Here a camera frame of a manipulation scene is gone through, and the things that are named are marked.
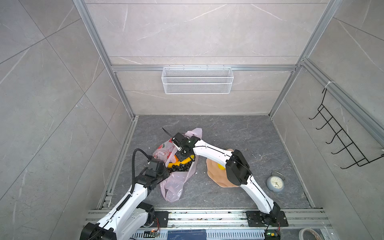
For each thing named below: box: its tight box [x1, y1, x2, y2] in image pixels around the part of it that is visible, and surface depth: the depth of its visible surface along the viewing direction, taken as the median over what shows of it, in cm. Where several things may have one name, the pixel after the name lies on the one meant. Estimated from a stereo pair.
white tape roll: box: [298, 228, 322, 240], surface depth 70 cm
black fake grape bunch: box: [167, 162, 192, 174], surface depth 89 cm
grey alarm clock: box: [266, 171, 286, 192], surface depth 83 cm
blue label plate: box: [167, 229, 207, 240], surface depth 70 cm
